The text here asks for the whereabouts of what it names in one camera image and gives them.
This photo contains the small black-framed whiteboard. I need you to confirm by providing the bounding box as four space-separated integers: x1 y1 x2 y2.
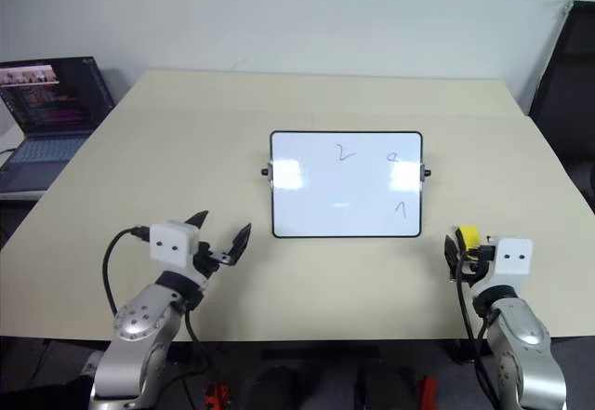
259 129 434 240

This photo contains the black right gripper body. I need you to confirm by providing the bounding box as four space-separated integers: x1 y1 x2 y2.
457 244 496 286

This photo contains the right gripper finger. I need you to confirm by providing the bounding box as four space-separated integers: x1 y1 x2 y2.
443 235 462 283

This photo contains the yellow whiteboard eraser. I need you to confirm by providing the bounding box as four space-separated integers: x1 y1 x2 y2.
455 224 483 251

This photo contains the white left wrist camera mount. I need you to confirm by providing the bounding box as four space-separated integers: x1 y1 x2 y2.
149 219 208 288

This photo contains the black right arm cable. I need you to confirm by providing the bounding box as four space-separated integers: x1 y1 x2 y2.
448 260 499 410

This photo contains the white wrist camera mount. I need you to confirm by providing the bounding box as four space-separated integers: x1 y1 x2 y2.
486 236 534 287
149 219 208 288

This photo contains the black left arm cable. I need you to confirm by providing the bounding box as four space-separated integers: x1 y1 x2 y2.
102 225 152 319

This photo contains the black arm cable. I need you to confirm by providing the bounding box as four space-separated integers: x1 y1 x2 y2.
102 225 152 319
448 260 499 410

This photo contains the black office chair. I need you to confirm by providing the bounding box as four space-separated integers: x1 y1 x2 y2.
526 0 595 163

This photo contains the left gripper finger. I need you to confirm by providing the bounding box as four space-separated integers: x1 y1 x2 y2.
182 210 210 244
226 222 254 268

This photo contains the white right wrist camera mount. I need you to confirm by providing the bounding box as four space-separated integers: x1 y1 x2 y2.
486 236 534 287

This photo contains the red object under table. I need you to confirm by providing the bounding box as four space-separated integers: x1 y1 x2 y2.
204 381 233 410
415 374 441 410

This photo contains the open dark laptop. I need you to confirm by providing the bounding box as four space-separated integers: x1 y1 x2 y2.
0 56 117 193

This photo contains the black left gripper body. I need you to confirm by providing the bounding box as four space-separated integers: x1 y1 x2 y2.
192 240 233 286

